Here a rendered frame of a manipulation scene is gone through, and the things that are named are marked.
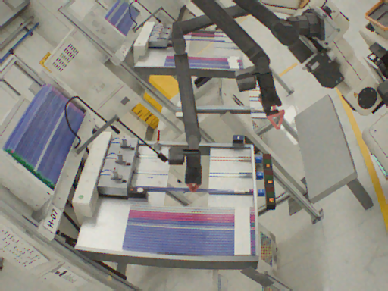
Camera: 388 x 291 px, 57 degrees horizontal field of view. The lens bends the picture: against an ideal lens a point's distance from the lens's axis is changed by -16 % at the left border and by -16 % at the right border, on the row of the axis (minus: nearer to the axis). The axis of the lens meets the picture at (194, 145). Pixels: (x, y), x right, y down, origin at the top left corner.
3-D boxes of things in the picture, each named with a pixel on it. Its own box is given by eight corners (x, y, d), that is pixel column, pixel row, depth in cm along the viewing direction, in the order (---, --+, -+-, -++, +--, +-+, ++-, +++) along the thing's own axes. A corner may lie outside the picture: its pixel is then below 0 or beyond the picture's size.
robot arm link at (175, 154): (198, 134, 160) (198, 134, 168) (167, 134, 160) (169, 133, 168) (198, 166, 160) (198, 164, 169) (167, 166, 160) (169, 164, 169)
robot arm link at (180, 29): (163, 23, 157) (164, 28, 167) (174, 51, 158) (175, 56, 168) (264, -8, 157) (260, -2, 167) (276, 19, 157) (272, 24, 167)
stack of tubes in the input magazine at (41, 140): (86, 114, 189) (47, 79, 178) (54, 187, 149) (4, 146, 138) (71, 128, 195) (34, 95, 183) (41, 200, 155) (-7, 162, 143)
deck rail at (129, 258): (256, 265, 150) (258, 256, 146) (256, 269, 148) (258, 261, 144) (78, 254, 153) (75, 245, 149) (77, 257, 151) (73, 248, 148)
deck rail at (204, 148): (251, 154, 203) (252, 144, 199) (251, 157, 201) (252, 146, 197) (108, 149, 206) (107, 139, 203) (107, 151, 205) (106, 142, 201)
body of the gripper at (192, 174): (184, 184, 167) (184, 170, 163) (186, 168, 175) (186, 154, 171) (201, 185, 167) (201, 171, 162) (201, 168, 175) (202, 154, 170)
